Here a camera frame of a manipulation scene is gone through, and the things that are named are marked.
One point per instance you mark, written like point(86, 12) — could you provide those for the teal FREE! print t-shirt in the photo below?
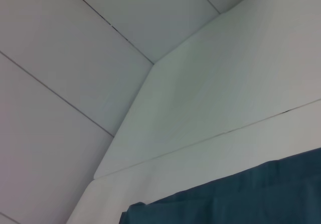
point(238, 196)

